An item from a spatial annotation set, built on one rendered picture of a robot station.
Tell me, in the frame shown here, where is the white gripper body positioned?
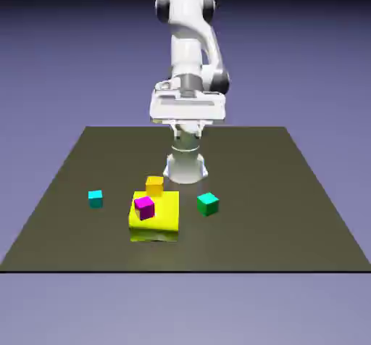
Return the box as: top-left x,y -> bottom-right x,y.
149,88 -> 227,125

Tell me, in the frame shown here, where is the large yellow box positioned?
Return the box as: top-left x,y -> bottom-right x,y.
128,190 -> 180,243

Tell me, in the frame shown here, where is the small orange cube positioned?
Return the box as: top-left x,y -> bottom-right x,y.
145,175 -> 164,197

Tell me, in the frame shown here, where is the small cyan cube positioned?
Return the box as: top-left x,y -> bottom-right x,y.
88,189 -> 104,209

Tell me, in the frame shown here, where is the small green cube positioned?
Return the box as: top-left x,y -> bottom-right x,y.
196,191 -> 220,217

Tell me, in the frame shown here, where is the small magenta cube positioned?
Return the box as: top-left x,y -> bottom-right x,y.
133,196 -> 156,221

